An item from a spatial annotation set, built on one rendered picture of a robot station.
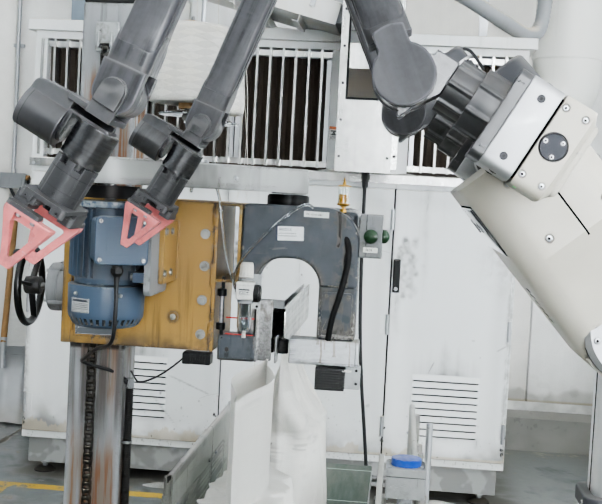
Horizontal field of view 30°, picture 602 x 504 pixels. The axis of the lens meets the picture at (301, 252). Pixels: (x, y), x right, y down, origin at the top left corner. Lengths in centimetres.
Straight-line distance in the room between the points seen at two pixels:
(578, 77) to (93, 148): 418
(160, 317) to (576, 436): 437
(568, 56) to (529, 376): 193
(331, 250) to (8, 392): 437
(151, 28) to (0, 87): 538
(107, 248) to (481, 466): 332
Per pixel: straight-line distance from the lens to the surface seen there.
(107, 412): 251
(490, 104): 136
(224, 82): 200
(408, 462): 225
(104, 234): 213
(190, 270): 237
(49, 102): 145
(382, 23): 138
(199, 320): 238
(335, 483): 394
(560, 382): 649
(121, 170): 218
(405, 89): 135
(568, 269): 154
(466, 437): 516
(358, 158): 455
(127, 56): 141
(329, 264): 233
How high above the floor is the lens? 137
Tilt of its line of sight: 3 degrees down
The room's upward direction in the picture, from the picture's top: 3 degrees clockwise
